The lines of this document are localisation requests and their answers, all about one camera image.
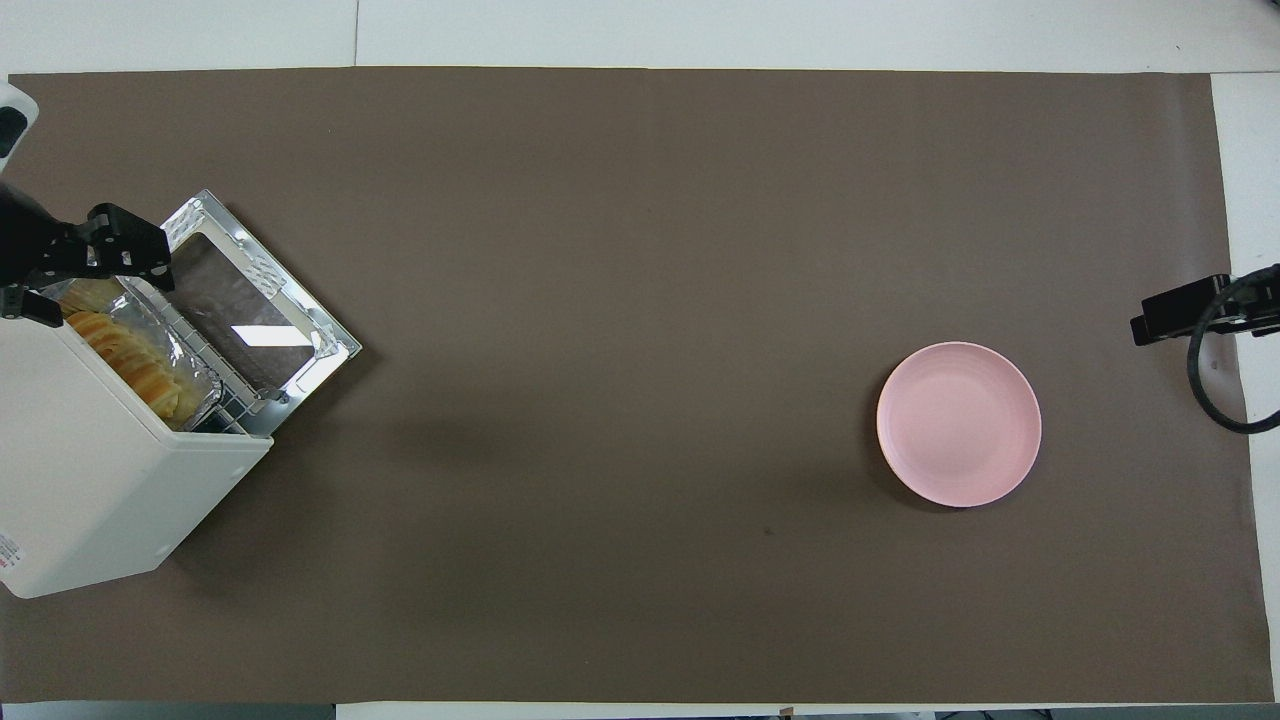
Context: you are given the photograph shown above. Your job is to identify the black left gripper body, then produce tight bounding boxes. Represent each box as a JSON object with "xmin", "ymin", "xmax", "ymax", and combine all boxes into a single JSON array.
[{"xmin": 0, "ymin": 185, "xmax": 89, "ymax": 291}]

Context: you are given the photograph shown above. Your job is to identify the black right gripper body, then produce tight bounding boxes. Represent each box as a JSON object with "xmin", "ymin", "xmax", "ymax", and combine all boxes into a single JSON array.
[{"xmin": 1232, "ymin": 265, "xmax": 1280, "ymax": 336}]

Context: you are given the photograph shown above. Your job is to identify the aluminium foil tray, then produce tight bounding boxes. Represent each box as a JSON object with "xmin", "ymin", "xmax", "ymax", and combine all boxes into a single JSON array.
[{"xmin": 40, "ymin": 275, "xmax": 226, "ymax": 433}]

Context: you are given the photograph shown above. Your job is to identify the yellow sliced bread loaf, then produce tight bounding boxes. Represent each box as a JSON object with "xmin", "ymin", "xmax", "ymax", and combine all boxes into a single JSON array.
[{"xmin": 65, "ymin": 310, "xmax": 183, "ymax": 421}]

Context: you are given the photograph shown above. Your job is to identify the glass oven door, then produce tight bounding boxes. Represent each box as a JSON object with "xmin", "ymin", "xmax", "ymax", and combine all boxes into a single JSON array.
[{"xmin": 150, "ymin": 190, "xmax": 363, "ymax": 441}]

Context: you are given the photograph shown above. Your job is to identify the cream toaster oven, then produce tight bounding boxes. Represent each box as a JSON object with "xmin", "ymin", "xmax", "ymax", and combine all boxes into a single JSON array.
[{"xmin": 0, "ymin": 190, "xmax": 363, "ymax": 599}]

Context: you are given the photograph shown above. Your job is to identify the pink round plate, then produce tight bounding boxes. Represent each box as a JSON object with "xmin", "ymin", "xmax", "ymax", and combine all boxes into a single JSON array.
[{"xmin": 877, "ymin": 342, "xmax": 1043, "ymax": 508}]

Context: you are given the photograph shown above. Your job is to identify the brown table mat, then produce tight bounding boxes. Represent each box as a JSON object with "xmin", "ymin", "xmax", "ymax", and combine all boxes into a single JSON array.
[{"xmin": 0, "ymin": 68, "xmax": 1276, "ymax": 704}]

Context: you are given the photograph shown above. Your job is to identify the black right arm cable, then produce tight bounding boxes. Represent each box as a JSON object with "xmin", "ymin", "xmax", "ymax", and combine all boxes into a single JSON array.
[{"xmin": 1187, "ymin": 268, "xmax": 1280, "ymax": 434}]

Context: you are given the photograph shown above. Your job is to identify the metal wire oven rack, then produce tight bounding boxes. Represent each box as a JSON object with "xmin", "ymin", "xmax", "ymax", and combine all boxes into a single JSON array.
[{"xmin": 125, "ymin": 280, "xmax": 273, "ymax": 438}]

